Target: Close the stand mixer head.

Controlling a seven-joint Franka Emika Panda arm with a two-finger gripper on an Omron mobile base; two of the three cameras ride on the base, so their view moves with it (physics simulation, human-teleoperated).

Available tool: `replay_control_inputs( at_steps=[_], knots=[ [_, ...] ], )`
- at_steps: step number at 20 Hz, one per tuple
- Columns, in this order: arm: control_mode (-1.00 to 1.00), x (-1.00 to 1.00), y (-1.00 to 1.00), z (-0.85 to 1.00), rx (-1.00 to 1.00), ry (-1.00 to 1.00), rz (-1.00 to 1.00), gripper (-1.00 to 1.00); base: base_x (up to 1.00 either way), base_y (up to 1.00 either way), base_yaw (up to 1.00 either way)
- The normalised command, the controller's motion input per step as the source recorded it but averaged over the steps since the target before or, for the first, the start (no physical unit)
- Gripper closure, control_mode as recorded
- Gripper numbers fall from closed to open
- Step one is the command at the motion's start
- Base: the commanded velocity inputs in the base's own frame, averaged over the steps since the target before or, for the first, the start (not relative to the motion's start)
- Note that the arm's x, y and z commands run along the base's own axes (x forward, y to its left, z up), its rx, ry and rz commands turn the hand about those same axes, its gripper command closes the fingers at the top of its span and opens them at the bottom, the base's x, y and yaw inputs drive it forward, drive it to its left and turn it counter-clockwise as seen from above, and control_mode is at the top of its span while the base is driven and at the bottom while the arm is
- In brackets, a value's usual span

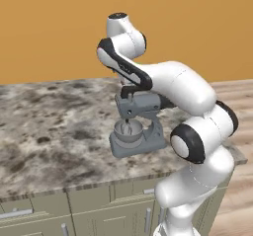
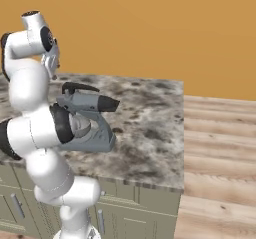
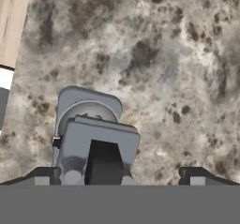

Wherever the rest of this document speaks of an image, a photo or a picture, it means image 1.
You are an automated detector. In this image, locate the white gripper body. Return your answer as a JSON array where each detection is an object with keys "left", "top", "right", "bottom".
[{"left": 113, "top": 67, "right": 133, "bottom": 87}]

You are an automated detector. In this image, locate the grey stand mixer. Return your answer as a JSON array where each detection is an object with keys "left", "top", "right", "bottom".
[{"left": 108, "top": 85, "right": 176, "bottom": 159}]

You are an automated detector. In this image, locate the grey mixer bowl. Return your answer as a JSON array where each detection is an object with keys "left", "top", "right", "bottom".
[{"left": 113, "top": 118, "right": 144, "bottom": 149}]

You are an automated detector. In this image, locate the beige cupboard door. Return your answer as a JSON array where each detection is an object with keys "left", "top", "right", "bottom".
[
  {"left": 0, "top": 213, "right": 76, "bottom": 236},
  {"left": 70, "top": 198, "right": 158, "bottom": 236}
]

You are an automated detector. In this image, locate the wide beige drawer front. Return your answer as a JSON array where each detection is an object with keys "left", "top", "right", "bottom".
[{"left": 0, "top": 191, "right": 71, "bottom": 222}]

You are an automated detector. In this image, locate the beige cupboard side panel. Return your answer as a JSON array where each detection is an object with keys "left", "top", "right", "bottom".
[{"left": 192, "top": 172, "right": 233, "bottom": 236}]

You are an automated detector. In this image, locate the silver cupboard door handle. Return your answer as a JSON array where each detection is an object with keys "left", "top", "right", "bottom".
[
  {"left": 143, "top": 207, "right": 153, "bottom": 235},
  {"left": 60, "top": 222, "right": 70, "bottom": 236}
]

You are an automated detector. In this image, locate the long silver drawer handle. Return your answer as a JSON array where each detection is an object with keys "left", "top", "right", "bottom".
[{"left": 0, "top": 207, "right": 35, "bottom": 220}]

